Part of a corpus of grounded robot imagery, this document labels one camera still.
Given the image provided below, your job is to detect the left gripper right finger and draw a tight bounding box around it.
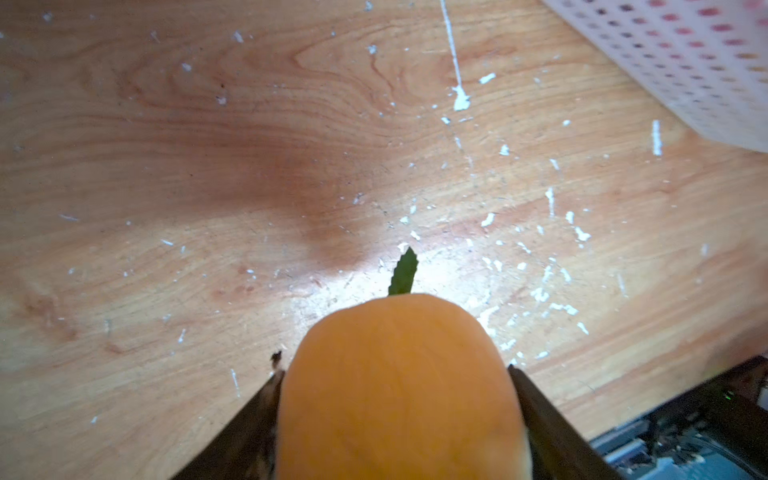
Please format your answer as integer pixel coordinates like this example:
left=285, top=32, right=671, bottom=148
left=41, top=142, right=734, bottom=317
left=508, top=365, right=622, bottom=480

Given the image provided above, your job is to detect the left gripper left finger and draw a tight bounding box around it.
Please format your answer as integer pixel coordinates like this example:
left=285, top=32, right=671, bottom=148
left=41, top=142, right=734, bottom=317
left=174, top=351, right=285, bottom=479

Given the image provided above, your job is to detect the yellow peach red spot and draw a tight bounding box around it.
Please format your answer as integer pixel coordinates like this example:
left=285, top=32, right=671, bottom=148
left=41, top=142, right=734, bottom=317
left=274, top=247, right=534, bottom=480

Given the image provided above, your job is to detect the white plastic perforated basket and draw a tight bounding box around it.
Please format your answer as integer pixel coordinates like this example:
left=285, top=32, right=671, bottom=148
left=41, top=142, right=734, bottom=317
left=547, top=0, right=767, bottom=152

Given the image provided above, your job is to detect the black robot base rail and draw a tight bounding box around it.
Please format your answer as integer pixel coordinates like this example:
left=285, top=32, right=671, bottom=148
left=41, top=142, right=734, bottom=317
left=590, top=355, right=767, bottom=479

